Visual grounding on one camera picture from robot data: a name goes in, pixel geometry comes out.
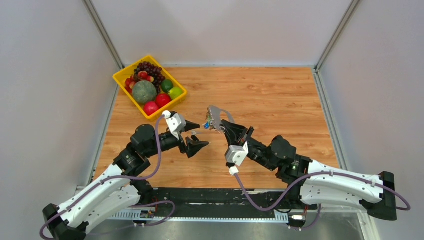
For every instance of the silver key with blue tag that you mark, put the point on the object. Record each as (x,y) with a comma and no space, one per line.
(194,132)

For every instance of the right aluminium frame post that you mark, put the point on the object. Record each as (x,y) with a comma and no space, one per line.
(337,33)

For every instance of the aluminium frame post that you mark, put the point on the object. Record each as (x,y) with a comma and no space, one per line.
(337,33)
(92,11)

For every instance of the silver keyring bunch with keys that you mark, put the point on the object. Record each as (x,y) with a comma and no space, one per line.
(214,121)

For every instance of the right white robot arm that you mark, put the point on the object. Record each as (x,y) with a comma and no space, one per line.
(311,182)

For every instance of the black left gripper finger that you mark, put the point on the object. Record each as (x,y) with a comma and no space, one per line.
(194,145)
(189,126)

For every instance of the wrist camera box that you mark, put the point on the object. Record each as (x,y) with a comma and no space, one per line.
(235,156)
(175,123)

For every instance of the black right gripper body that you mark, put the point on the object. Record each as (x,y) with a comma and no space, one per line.
(253,147)

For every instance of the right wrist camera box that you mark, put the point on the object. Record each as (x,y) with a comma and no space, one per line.
(235,156)

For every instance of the dark purple grape bunch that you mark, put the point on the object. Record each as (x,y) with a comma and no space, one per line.
(153,71)

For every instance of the left aluminium frame post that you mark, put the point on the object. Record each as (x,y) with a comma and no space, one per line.
(92,11)

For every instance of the red apple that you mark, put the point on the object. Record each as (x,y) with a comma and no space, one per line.
(162,100)
(150,108)

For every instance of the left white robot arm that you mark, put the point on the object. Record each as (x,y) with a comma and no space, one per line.
(120,186)

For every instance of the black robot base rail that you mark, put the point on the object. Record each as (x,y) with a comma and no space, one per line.
(211,203)

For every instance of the green netted melon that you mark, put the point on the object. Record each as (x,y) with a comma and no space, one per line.
(143,92)

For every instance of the red-yellow peach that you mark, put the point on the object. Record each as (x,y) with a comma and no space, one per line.
(151,79)

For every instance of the yellow plastic fruit tray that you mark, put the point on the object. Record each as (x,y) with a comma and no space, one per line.
(124,78)

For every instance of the dark green lime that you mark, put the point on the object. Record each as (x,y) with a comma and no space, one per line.
(166,85)

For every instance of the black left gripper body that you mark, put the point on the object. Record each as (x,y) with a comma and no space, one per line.
(182,145)

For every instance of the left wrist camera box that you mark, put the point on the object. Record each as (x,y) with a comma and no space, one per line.
(175,123)

